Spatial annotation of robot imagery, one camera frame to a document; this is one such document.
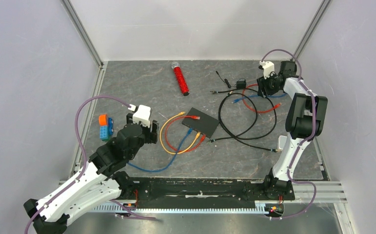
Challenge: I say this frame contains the yellow ethernet cable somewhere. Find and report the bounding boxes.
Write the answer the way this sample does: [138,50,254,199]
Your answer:
[159,111,202,156]

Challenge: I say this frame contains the long blue ethernet cable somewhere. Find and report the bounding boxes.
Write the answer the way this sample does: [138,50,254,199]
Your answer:
[127,128,194,173]

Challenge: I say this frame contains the short red ethernet cable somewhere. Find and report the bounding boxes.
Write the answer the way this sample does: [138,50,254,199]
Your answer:
[164,116,207,153]

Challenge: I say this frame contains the black network switch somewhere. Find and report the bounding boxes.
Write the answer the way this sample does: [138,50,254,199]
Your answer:
[182,108,219,139]

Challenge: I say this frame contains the black cable teal collar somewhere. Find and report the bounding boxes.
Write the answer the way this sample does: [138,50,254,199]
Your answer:
[208,89,281,149]
[209,90,282,153]

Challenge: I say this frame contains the white plastic box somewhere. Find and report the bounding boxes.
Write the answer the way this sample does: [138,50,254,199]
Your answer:
[277,136,287,151]

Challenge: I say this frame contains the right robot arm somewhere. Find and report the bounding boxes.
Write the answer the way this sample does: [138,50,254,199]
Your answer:
[257,61,328,199]

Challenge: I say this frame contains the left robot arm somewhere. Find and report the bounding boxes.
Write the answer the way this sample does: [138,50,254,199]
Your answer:
[23,114,158,234]

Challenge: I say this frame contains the black power adapter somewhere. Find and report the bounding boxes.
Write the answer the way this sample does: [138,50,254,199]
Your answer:
[216,71,247,89]

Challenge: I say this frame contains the blue orange toy bricks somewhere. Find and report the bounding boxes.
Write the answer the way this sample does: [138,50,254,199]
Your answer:
[98,114,114,141]

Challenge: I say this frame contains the red glitter tube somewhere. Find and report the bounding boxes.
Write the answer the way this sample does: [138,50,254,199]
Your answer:
[171,61,190,96]

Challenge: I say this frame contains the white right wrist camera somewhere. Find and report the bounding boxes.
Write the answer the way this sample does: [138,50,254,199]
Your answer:
[259,60,275,79]

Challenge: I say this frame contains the far red ethernet cable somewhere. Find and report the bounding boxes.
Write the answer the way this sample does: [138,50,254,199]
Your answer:
[241,84,283,114]

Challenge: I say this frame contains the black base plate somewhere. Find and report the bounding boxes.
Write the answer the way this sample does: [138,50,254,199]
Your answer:
[115,177,295,209]

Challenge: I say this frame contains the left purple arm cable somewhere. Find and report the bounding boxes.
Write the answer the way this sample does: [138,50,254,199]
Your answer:
[23,94,158,234]

